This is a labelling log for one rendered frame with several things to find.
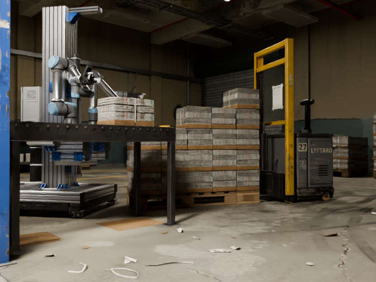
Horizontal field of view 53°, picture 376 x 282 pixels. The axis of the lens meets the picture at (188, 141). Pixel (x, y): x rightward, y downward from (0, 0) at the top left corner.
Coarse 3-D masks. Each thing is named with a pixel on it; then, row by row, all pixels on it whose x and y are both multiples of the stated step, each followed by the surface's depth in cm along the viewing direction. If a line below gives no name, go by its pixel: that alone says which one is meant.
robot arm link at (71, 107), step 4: (68, 104) 353; (72, 104) 354; (68, 108) 350; (72, 108) 354; (76, 108) 358; (68, 112) 351; (72, 112) 354; (76, 112) 358; (64, 116) 354; (72, 116) 354; (76, 116) 358
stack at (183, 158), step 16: (176, 128) 400; (128, 144) 412; (144, 144) 388; (160, 144) 394; (176, 144) 400; (192, 144) 406; (208, 144) 412; (224, 144) 419; (128, 160) 413; (144, 160) 387; (160, 160) 393; (176, 160) 399; (192, 160) 406; (208, 160) 411; (224, 160) 418; (128, 176) 413; (144, 176) 388; (160, 176) 394; (176, 176) 399; (192, 176) 405; (208, 176) 411; (224, 176) 418; (128, 192) 411; (192, 192) 407; (208, 192) 411; (224, 192) 432; (144, 208) 387
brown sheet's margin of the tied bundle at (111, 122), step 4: (104, 120) 305; (108, 120) 301; (112, 120) 296; (116, 120) 295; (120, 120) 297; (124, 120) 299; (128, 120) 302; (104, 124) 306; (108, 124) 301; (112, 124) 296; (116, 124) 295; (120, 124) 297; (124, 124) 299; (128, 124) 302
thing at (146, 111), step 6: (138, 102) 308; (144, 102) 313; (150, 102) 316; (138, 108) 308; (144, 108) 312; (150, 108) 315; (138, 114) 309; (144, 114) 313; (150, 114) 317; (138, 120) 308; (144, 120) 312; (150, 120) 316
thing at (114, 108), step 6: (102, 102) 308; (108, 102) 301; (114, 102) 294; (120, 102) 297; (126, 102) 301; (102, 108) 310; (108, 108) 302; (114, 108) 295; (120, 108) 298; (126, 108) 301; (102, 114) 309; (108, 114) 303; (114, 114) 296; (120, 114) 298; (126, 114) 301; (102, 120) 309
